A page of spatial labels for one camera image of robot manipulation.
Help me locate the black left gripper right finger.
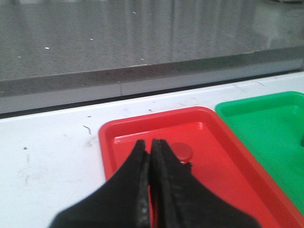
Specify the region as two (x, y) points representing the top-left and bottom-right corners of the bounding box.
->
(150, 139), (259, 228)

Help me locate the green plastic tray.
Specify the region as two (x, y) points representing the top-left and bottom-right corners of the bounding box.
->
(215, 91), (304, 212)

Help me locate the grey stone counter slab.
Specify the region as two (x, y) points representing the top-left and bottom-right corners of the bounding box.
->
(0, 0), (304, 98)

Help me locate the red plastic tray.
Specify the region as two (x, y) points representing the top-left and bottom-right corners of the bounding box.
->
(99, 107), (304, 228)

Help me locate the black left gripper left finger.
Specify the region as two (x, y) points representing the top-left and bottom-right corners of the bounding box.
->
(50, 140), (150, 228)

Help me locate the red mushroom push button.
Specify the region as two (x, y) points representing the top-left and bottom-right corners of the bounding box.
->
(171, 142), (193, 167)

